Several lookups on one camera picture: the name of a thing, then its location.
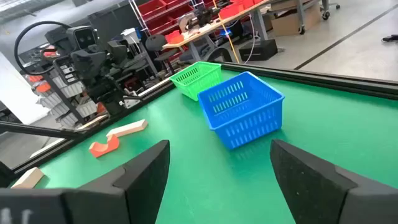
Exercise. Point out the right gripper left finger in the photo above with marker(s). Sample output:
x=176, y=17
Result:
x=133, y=186

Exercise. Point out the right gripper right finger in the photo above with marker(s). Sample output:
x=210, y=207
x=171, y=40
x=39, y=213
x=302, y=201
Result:
x=311, y=186

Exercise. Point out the red arch block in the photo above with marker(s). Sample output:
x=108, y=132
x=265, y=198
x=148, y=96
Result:
x=99, y=150

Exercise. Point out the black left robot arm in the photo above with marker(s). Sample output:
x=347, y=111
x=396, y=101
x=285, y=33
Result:
x=90, y=65

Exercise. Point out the long natural wood block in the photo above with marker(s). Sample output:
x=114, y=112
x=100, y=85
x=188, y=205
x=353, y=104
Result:
x=127, y=128

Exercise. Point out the blue slotted plastic basket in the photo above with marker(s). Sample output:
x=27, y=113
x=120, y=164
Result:
x=248, y=127

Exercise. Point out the grey bin shelving rack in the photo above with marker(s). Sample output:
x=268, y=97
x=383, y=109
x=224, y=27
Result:
x=82, y=109

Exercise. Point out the black tripod bar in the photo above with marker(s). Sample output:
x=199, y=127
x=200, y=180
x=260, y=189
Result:
x=37, y=130

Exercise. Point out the green slotted plastic basket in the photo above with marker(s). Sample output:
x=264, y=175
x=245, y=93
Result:
x=192, y=88

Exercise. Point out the black office chair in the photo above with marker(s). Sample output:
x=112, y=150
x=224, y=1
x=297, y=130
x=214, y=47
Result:
x=155, y=42

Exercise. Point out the black box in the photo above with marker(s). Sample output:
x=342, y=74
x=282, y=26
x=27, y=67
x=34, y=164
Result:
x=258, y=50

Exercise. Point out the red storage bin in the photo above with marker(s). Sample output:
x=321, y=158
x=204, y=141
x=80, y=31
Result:
x=230, y=12
x=174, y=37

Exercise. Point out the cardboard box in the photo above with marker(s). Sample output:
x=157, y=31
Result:
x=289, y=23

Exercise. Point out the wooden workbench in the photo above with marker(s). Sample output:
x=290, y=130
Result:
x=211, y=28

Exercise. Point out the red bin storage rack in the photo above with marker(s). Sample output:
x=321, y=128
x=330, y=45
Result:
x=155, y=9

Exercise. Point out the black machine on workbench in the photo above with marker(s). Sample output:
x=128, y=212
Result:
x=202, y=17

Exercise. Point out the black table frame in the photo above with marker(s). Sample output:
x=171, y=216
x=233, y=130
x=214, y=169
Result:
x=311, y=79

